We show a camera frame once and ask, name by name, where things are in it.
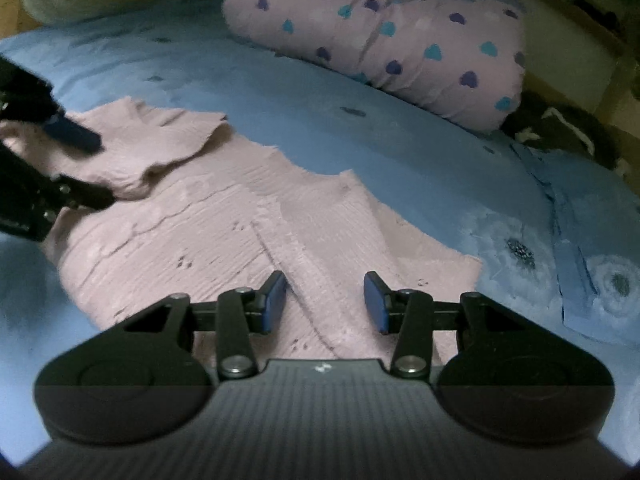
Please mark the wooden bed frame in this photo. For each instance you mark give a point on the wooden bed frame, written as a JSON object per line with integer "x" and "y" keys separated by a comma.
{"x": 617, "y": 75}

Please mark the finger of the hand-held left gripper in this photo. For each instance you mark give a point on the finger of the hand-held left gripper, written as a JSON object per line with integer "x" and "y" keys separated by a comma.
{"x": 85, "y": 194}
{"x": 75, "y": 134}

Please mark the pink knit cardigan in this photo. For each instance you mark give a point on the pink knit cardigan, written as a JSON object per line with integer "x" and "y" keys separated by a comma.
{"x": 200, "y": 225}

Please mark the blue floral bedsheet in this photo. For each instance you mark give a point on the blue floral bedsheet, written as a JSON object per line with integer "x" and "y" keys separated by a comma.
{"x": 325, "y": 125}

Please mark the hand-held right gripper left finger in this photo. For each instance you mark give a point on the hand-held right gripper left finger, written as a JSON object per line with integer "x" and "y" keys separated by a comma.
{"x": 272, "y": 305}

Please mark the blue floral pillow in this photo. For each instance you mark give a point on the blue floral pillow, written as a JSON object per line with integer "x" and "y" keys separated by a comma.
{"x": 590, "y": 210}

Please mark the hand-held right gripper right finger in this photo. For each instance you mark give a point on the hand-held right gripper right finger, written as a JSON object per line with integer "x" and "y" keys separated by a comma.
{"x": 376, "y": 305}

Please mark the dark cloth with white trim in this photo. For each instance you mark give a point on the dark cloth with white trim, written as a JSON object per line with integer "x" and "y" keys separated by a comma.
{"x": 565, "y": 130}

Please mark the pink heart-print rolled blanket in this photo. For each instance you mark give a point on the pink heart-print rolled blanket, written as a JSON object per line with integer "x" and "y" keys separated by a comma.
{"x": 400, "y": 40}

